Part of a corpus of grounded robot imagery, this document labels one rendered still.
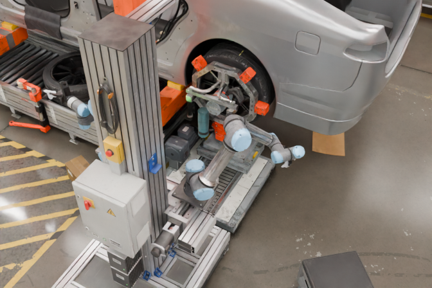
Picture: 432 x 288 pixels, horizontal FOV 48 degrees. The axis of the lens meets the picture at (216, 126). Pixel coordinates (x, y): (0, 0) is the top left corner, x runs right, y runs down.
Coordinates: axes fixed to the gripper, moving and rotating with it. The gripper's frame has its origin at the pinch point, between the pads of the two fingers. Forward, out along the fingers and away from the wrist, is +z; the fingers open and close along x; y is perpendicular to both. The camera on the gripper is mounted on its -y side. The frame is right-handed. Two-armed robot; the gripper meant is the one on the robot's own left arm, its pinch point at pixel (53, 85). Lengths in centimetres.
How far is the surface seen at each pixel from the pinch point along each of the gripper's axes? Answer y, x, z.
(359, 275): 79, 86, -206
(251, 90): 8, 112, -79
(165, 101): 41, 87, -17
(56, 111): 84, 46, 80
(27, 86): 70, 39, 112
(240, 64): -6, 114, -65
